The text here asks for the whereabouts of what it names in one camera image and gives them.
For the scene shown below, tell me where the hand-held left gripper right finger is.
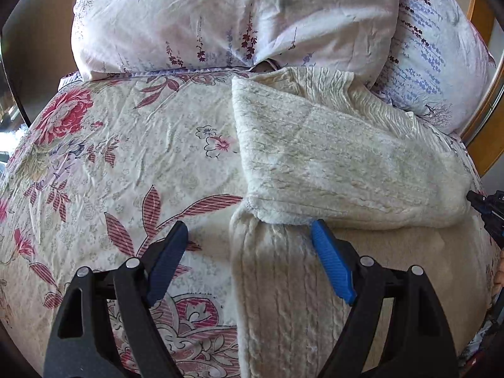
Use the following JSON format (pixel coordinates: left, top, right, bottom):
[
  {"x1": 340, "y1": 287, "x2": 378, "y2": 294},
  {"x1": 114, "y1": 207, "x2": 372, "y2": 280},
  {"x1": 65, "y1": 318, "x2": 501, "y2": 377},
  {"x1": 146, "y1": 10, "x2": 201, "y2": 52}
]
[{"x1": 310, "y1": 220, "x2": 459, "y2": 378}]

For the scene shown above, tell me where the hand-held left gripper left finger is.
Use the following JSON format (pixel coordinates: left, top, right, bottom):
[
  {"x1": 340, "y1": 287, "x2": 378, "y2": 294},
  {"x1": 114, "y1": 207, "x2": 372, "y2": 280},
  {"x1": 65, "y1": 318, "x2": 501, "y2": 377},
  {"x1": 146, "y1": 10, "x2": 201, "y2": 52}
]
[{"x1": 43, "y1": 220, "x2": 190, "y2": 378}]

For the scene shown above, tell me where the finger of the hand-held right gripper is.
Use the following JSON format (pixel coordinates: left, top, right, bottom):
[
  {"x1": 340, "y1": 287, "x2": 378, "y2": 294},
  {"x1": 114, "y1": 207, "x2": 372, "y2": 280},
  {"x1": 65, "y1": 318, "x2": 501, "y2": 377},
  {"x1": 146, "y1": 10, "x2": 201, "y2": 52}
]
[{"x1": 467, "y1": 191, "x2": 504, "y2": 245}]

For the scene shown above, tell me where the cream cable-knit sweater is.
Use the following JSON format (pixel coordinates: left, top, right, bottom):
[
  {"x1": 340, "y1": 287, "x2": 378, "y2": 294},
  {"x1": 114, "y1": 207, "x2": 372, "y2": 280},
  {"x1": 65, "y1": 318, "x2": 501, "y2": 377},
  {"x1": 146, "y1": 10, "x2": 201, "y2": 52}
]
[{"x1": 229, "y1": 67, "x2": 473, "y2": 378}]

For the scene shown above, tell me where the wooden headboard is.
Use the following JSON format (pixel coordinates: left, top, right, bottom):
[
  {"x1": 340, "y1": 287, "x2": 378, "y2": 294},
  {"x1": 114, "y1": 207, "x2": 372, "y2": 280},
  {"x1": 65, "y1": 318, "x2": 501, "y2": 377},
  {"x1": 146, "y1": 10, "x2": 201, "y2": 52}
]
[{"x1": 461, "y1": 0, "x2": 504, "y2": 174}]

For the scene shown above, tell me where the floral bed cover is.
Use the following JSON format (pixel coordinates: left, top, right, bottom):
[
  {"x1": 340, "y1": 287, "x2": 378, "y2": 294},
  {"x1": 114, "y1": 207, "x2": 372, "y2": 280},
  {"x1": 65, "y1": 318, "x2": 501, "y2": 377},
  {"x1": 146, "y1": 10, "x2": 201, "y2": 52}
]
[{"x1": 0, "y1": 69, "x2": 501, "y2": 378}]

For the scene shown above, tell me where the pillow with blue lavender print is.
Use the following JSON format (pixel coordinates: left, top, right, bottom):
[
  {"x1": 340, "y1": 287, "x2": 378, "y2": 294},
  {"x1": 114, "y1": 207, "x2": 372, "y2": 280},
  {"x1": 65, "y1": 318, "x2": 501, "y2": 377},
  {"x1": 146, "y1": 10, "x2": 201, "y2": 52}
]
[{"x1": 372, "y1": 0, "x2": 497, "y2": 135}]

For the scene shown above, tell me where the pale pink floral pillow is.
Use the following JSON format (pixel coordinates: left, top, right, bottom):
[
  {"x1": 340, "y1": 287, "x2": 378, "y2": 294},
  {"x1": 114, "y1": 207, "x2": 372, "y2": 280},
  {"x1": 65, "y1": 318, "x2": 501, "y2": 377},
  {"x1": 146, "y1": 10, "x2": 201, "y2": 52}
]
[{"x1": 71, "y1": 0, "x2": 402, "y2": 83}]

